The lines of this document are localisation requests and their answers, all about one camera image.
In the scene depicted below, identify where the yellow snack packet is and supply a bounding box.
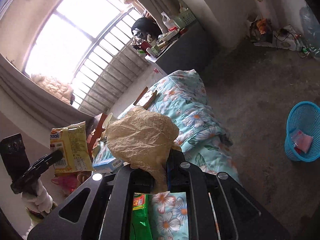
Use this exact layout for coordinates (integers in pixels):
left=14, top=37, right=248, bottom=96
left=50, top=121, right=95, bottom=173

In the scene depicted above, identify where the metal window railing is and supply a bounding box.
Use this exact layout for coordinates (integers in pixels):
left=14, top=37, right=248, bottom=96
left=72, top=6, right=151, bottom=113

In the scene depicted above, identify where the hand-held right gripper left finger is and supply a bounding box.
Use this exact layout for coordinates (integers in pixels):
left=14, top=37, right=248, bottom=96
left=27, top=165, right=155, bottom=240

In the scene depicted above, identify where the red carton box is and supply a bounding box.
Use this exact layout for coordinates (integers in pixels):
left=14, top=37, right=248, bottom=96
left=86, top=113, right=112, bottom=151

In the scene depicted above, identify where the blue plastic wastebasket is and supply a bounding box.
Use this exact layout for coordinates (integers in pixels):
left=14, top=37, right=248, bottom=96
left=284, top=101, right=320, bottom=162

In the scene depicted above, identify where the window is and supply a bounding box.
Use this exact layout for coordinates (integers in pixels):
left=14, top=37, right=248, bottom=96
left=24, top=0, right=135, bottom=80

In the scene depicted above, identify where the black orange snack bag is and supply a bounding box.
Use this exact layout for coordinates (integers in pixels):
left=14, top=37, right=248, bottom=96
left=250, top=17, right=274, bottom=43

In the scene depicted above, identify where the black cable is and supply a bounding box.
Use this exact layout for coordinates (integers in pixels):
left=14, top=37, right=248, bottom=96
left=274, top=27, right=313, bottom=58

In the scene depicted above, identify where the red container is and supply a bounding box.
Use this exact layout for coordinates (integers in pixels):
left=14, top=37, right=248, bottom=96
left=137, top=40, right=151, bottom=53

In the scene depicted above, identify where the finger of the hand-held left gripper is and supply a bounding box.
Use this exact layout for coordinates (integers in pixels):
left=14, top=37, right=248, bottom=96
left=29, top=149, right=64, bottom=174

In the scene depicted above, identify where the green plastic storage basket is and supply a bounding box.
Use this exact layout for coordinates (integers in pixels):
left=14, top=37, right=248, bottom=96
left=172, top=12, right=197, bottom=29

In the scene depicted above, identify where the white plastic jug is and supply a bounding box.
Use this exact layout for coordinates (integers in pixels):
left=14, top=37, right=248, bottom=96
left=161, top=12, right=176, bottom=30

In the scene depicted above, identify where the grey cabinet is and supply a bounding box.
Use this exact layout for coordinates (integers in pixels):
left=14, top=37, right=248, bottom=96
left=145, top=21, right=213, bottom=75

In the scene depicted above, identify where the floral blanket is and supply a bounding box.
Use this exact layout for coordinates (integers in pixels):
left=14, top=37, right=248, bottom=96
left=92, top=69, right=240, bottom=240

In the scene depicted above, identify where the brown paper bag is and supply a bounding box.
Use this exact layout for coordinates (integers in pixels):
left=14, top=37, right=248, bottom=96
left=106, top=106, right=179, bottom=193

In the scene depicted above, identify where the green foil packet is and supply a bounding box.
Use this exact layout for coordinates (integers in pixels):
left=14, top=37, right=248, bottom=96
left=130, top=192, right=153, bottom=240

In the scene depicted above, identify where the pink orange snack packet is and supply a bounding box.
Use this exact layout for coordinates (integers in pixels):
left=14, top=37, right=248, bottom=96
left=51, top=173, right=88, bottom=196

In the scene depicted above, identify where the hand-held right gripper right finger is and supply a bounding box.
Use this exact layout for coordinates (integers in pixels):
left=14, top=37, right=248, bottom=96
left=166, top=150, right=290, bottom=240

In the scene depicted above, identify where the beige padded jacket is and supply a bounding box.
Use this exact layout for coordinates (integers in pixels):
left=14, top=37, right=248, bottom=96
left=31, top=74, right=74, bottom=103

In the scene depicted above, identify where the brown cardboard box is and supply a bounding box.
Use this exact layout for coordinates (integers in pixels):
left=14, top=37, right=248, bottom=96
left=134, top=87, right=157, bottom=109

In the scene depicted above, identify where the large clear water jug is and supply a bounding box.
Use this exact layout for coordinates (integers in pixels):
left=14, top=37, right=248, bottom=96
left=299, top=5, right=320, bottom=58

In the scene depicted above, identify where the light blue box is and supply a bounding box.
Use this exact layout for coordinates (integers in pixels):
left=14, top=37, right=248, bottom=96
left=93, top=157, right=125, bottom=173

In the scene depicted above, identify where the pink textured pouch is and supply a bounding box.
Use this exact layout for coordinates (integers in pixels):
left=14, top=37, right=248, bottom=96
left=290, top=130, right=314, bottom=153

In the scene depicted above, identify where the person's left hand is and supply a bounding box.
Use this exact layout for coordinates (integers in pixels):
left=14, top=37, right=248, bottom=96
left=21, top=180, right=54, bottom=214

